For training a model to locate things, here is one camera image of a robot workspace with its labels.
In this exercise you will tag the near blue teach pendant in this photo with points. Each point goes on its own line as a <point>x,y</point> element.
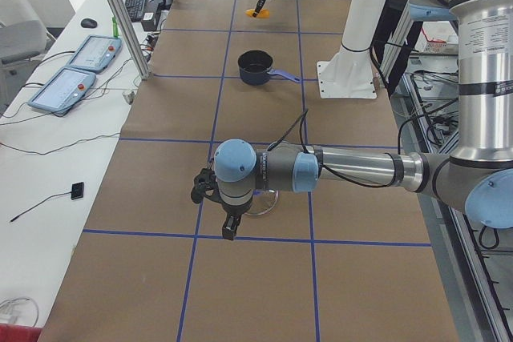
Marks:
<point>66,88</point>

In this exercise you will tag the blue saucepan with handle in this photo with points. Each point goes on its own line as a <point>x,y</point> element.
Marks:
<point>256,68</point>

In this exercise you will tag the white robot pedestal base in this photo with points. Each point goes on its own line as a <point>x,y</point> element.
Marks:
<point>349,73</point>

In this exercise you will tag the far blue teach pendant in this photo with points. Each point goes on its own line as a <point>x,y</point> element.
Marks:
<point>96,53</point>

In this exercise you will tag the small black square sensor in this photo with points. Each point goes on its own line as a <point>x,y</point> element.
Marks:
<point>77,190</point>

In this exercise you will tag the glass pot lid blue knob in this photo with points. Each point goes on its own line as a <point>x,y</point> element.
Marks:
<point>262,202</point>

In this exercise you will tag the aluminium frame post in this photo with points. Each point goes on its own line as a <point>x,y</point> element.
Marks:
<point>129,36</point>

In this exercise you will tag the grey office chair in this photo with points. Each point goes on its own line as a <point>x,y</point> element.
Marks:
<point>21,41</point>

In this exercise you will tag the yellow corn cob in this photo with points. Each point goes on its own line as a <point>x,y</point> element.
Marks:
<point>253,13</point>

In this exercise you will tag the black computer keyboard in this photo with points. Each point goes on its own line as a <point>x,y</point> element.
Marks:
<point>135,9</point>

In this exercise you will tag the black computer mouse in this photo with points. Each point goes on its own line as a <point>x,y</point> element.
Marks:
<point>88,23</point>

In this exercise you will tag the green bottle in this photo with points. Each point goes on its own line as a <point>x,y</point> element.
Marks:
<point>115,29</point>

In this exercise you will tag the blue teach pendant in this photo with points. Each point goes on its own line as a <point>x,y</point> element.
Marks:
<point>96,53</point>
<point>66,88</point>

